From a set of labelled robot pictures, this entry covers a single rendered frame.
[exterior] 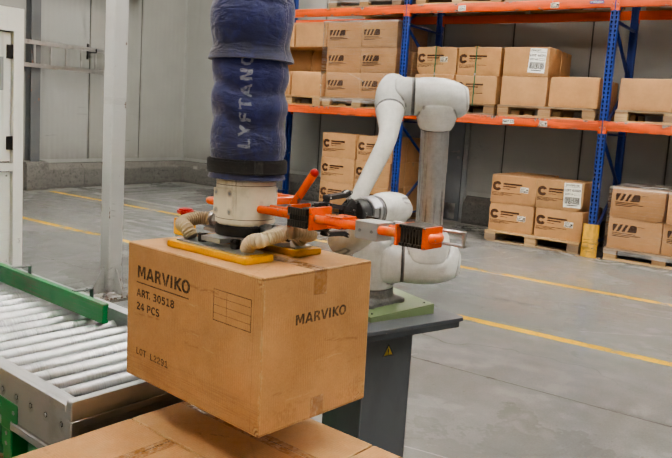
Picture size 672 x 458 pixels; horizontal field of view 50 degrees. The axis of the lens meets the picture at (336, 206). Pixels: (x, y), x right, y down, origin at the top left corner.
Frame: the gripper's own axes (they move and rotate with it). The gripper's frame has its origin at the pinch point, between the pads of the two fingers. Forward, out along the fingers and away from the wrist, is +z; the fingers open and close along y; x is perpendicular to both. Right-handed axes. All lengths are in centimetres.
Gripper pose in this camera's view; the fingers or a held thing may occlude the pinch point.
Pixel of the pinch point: (314, 217)
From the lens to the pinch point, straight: 187.0
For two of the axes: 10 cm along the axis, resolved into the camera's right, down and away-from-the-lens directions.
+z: -6.4, 0.6, -7.7
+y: -0.6, 9.9, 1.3
